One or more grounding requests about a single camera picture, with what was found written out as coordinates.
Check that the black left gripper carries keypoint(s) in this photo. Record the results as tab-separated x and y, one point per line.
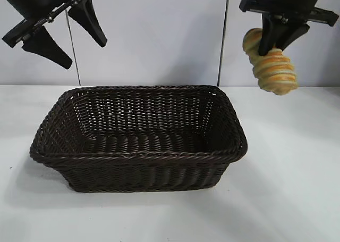
34	5

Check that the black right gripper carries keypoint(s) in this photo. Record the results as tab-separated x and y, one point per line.
292	2

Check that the long twisted bread loaf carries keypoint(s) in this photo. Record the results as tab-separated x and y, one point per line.
276	71

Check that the dark brown wicker basket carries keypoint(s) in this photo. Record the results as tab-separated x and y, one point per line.
148	151

